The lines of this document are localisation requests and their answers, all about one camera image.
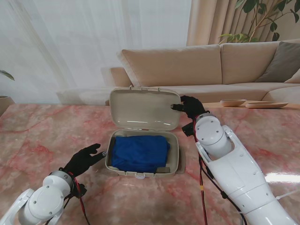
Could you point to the grey sofa cushion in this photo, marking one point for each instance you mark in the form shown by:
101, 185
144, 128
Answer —
281, 63

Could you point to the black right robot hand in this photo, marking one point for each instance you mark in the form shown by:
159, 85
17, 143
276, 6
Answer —
193, 107

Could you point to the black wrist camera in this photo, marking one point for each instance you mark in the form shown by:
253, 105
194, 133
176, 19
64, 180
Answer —
188, 129
79, 191

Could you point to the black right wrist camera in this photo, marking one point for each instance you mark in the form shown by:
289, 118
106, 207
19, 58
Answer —
188, 129

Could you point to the beige drape curtain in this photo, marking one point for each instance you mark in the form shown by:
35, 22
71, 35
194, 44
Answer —
204, 21

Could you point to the tall green leafy plant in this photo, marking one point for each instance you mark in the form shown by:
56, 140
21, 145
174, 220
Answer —
236, 37

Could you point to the beige sofa cushion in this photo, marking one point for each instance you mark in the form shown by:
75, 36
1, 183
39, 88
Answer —
294, 78

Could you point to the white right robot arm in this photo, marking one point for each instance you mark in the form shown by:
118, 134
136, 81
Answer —
234, 168

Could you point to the oval wooden tray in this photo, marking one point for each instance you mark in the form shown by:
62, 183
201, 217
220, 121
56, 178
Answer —
267, 105

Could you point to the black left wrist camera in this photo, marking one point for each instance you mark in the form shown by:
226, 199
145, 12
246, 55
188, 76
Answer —
79, 191

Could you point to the small green plant leaf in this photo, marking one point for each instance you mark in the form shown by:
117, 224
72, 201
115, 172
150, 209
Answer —
8, 75

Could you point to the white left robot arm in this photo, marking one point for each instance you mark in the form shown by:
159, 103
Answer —
42, 199

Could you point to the small wooden bowl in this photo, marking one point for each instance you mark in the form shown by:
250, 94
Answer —
233, 102

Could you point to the beige sectional sofa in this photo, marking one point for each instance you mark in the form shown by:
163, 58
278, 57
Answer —
201, 61

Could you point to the beige hard suitcase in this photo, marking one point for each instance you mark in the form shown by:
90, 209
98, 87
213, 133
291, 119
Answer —
140, 107

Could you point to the blue shirt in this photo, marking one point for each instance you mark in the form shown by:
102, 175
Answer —
140, 152

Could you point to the white sheer curtain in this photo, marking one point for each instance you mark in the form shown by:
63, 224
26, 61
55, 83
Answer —
70, 47

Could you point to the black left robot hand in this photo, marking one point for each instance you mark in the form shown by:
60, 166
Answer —
82, 161

